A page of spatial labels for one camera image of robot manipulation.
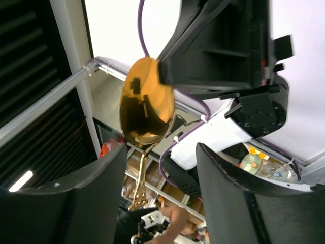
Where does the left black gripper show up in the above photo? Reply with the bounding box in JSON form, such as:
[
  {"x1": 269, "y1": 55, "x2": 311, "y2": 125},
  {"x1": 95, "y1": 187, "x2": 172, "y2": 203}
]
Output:
[{"x1": 158, "y1": 1, "x2": 294, "y2": 139}]

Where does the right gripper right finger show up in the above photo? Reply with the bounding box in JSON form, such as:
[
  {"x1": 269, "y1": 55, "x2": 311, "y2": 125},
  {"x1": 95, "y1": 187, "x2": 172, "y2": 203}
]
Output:
[{"x1": 196, "y1": 143, "x2": 324, "y2": 244}]

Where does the gold spoon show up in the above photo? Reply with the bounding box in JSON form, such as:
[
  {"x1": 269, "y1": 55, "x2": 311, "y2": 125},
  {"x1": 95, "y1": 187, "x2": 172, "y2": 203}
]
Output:
[{"x1": 119, "y1": 57, "x2": 175, "y2": 211}]

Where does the person forearm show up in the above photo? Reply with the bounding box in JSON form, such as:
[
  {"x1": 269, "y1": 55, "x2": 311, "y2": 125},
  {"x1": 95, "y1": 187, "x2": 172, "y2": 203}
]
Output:
[{"x1": 146, "y1": 206, "x2": 189, "y2": 244}]

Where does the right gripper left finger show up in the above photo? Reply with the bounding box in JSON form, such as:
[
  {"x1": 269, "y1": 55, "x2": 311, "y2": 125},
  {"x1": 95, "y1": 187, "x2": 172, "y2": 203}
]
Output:
[{"x1": 1, "y1": 144, "x2": 127, "y2": 243}]

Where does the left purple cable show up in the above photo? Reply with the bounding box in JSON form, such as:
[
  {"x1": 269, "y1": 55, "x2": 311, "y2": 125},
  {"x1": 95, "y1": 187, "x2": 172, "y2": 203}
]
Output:
[{"x1": 137, "y1": 0, "x2": 212, "y2": 189}]

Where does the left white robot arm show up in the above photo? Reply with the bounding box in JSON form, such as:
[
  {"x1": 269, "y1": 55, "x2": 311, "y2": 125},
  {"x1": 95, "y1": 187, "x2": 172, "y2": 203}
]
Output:
[{"x1": 158, "y1": 1, "x2": 324, "y2": 167}]

